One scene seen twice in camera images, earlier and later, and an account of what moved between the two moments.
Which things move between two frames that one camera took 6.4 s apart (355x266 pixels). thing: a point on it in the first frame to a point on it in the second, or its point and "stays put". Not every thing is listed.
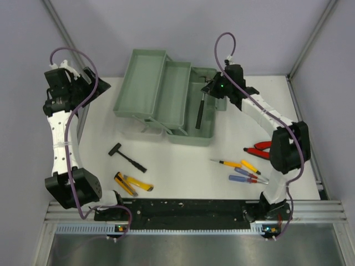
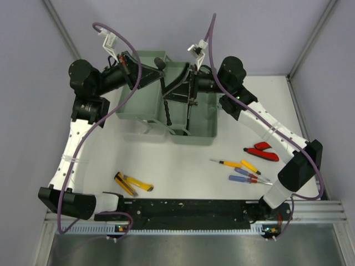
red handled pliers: [259, 148] stays put
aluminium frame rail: [305, 211] stays put
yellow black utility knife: [120, 178] stays put
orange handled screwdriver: [231, 163] stays put
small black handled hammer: [200, 112] to [190, 103]
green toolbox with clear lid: [156, 97] stays put
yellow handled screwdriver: [244, 163] stays put
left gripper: [90, 75] to [128, 67]
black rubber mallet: [116, 149] to [160, 62]
